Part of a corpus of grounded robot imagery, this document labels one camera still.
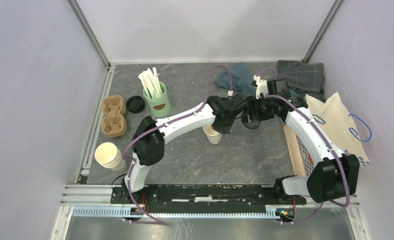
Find stack of paper cups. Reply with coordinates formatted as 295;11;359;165
94;142;127;172

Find paper takeout bag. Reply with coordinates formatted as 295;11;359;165
283;93;372;176

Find white wrapped straws bundle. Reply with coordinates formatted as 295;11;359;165
138;67;163;99

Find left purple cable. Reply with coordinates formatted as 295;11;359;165
121;65;234;225

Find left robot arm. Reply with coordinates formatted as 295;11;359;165
122;93;247;204

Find grey plaid cloth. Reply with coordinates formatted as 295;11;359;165
276;60;325;102

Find cardboard cup carrier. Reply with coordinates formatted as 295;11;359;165
101;94;127;138

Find white paper coffee cup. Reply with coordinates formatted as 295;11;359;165
203;125;222;145

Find purple cable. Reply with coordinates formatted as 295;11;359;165
255;67;351;225
121;65;234;225

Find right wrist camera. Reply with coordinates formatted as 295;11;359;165
252;75;269;100

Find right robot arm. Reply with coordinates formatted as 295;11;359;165
241;75;360;207

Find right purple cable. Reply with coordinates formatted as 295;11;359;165
255;67;351;225

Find black plastic cup lid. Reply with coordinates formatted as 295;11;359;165
241;118;261;130

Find green straw holder can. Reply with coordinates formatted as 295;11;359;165
143;82;171;118

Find blue cloth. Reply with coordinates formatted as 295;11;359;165
215;62;256;97

